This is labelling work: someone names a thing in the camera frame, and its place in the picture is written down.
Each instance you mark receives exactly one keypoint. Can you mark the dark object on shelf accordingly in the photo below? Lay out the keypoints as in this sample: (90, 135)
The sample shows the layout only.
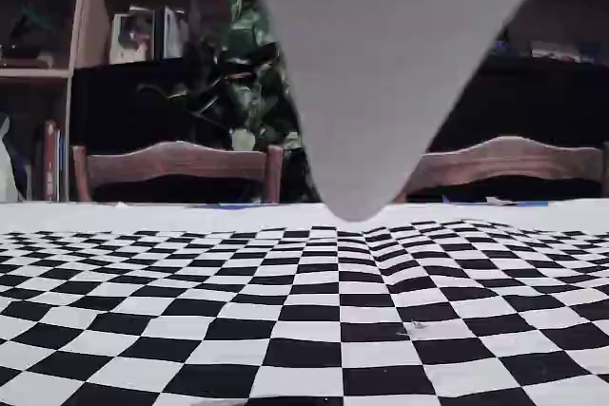
(26, 35)

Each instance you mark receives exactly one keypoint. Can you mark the row of books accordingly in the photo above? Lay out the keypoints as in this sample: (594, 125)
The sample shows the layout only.
(52, 163)

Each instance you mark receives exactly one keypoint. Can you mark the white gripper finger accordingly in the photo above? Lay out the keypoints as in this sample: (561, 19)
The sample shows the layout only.
(428, 21)

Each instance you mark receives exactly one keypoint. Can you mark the black white checkerboard mat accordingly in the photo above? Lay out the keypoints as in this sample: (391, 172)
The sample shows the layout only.
(190, 330)

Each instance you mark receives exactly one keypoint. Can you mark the white plastic bag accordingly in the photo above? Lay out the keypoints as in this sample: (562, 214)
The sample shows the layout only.
(9, 168)

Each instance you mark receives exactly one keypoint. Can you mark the wide wooden shelf unit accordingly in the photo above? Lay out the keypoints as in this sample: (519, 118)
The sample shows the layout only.
(92, 21)

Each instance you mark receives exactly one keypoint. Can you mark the narrow light wooden bookshelf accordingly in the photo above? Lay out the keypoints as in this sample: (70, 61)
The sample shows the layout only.
(28, 75)

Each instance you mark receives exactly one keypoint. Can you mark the brown wooden chair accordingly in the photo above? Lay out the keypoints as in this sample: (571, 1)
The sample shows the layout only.
(176, 161)
(514, 159)

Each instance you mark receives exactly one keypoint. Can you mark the green leafy plant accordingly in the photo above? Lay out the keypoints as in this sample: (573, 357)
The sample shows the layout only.
(247, 73)

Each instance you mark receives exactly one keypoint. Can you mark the white picture frame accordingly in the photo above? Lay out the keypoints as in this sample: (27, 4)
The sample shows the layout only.
(131, 37)

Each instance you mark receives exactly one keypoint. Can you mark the dark white box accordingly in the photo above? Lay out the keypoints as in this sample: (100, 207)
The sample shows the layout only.
(171, 32)

